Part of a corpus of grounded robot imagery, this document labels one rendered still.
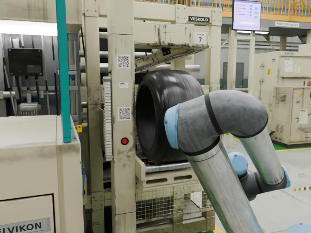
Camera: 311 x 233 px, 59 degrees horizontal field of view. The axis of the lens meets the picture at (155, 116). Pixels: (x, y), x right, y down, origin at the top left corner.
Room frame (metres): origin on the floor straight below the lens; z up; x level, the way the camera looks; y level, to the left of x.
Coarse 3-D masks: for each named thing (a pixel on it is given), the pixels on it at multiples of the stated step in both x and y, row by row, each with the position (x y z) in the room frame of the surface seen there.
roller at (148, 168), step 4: (152, 164) 1.53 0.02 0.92; (156, 164) 1.53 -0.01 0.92; (160, 164) 1.53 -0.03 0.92; (164, 164) 1.54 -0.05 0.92; (168, 164) 1.55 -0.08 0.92; (172, 164) 1.55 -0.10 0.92; (176, 164) 1.56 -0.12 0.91; (180, 164) 1.57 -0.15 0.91; (184, 164) 1.57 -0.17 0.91; (188, 164) 1.58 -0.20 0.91; (148, 168) 1.50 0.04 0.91; (152, 168) 1.50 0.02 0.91; (156, 168) 1.51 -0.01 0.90; (160, 168) 1.52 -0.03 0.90; (164, 168) 1.53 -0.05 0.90; (168, 168) 1.54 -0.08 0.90; (172, 168) 1.55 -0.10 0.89; (176, 168) 1.56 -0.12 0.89; (180, 168) 1.57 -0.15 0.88; (148, 172) 1.51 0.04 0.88
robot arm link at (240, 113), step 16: (224, 96) 0.68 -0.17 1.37; (240, 96) 0.69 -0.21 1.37; (224, 112) 0.66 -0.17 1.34; (240, 112) 0.67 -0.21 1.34; (256, 112) 0.68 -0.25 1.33; (224, 128) 0.67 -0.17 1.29; (240, 128) 0.68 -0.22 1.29; (256, 128) 0.69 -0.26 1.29; (256, 144) 0.77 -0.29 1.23; (272, 144) 0.84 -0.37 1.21; (256, 160) 0.86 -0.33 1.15; (272, 160) 0.87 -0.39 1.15; (256, 176) 1.07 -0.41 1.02; (272, 176) 0.95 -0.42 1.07; (288, 176) 1.02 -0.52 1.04
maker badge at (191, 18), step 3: (189, 18) 2.30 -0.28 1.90; (192, 18) 2.30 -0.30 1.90; (195, 18) 2.31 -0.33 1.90; (198, 18) 2.32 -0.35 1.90; (201, 18) 2.33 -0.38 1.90; (204, 18) 2.34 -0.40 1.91; (207, 18) 2.35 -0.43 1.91; (189, 21) 2.30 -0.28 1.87; (192, 21) 2.30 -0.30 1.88; (195, 21) 2.31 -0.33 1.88; (198, 21) 2.32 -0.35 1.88; (201, 21) 2.33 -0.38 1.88; (204, 21) 2.34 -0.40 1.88; (207, 21) 2.35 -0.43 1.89
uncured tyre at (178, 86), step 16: (144, 80) 1.67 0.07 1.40; (160, 80) 1.52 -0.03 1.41; (176, 80) 1.53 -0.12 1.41; (192, 80) 1.56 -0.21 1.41; (144, 96) 1.91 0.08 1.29; (160, 96) 1.46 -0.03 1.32; (176, 96) 1.45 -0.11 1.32; (192, 96) 1.48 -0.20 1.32; (144, 112) 1.94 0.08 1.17; (160, 112) 1.43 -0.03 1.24; (144, 128) 1.91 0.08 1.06; (160, 128) 1.43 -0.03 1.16; (144, 144) 1.73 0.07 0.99; (160, 144) 1.45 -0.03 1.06; (160, 160) 1.52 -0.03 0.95; (176, 160) 1.56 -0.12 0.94
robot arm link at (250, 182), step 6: (246, 174) 1.08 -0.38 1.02; (252, 174) 1.09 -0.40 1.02; (240, 180) 1.07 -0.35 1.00; (246, 180) 1.08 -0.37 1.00; (252, 180) 1.07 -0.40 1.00; (246, 186) 1.07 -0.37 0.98; (252, 186) 1.06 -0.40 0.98; (246, 192) 1.07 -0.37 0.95; (252, 192) 1.06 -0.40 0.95; (258, 192) 1.06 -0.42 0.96; (252, 198) 1.07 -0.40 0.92
